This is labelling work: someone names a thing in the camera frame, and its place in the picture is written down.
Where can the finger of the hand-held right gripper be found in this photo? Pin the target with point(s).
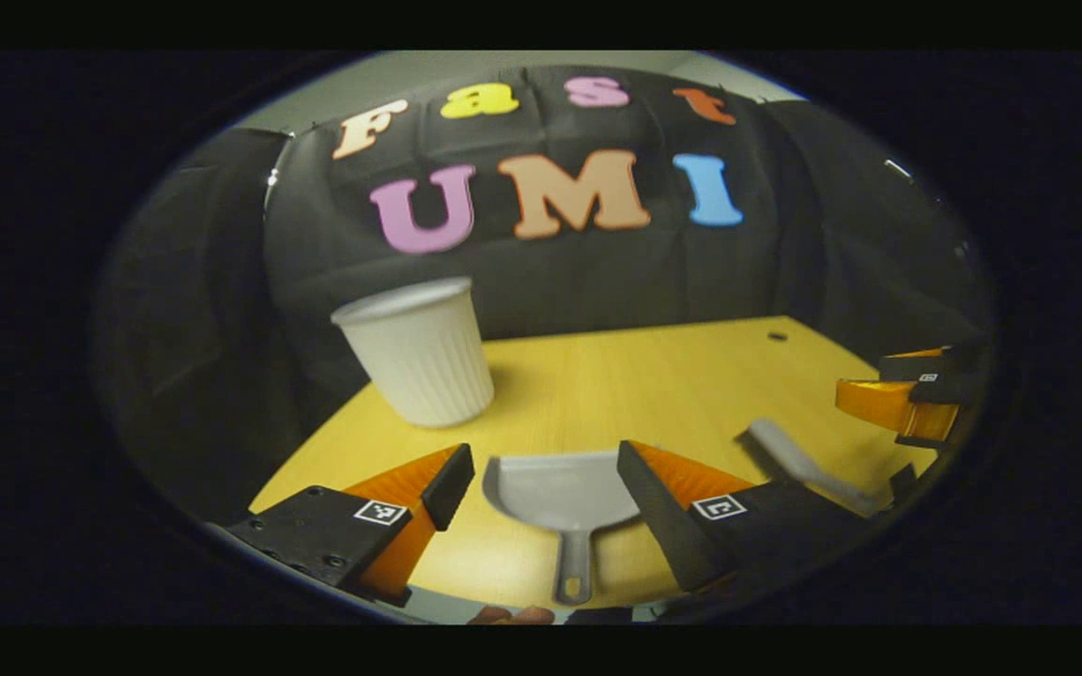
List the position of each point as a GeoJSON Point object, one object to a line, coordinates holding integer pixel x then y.
{"type": "Point", "coordinates": [926, 364]}
{"type": "Point", "coordinates": [879, 404]}

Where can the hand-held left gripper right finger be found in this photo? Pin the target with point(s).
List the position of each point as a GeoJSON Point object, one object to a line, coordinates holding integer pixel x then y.
{"type": "Point", "coordinates": [658, 512]}

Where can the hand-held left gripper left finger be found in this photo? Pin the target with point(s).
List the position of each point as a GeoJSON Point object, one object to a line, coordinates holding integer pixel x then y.
{"type": "Point", "coordinates": [452, 479]}

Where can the grey plastic dustpan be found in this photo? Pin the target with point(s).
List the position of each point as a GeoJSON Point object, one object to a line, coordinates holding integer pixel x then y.
{"type": "Point", "coordinates": [560, 493]}

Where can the small grey broom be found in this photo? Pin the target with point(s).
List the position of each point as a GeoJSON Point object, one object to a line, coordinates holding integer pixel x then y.
{"type": "Point", "coordinates": [790, 455]}

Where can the white ribbed garbage bin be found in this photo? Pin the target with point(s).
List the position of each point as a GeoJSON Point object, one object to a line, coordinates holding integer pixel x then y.
{"type": "Point", "coordinates": [428, 361]}

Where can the wooden desktop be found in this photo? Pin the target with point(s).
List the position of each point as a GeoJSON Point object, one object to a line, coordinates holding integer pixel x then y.
{"type": "Point", "coordinates": [635, 385]}

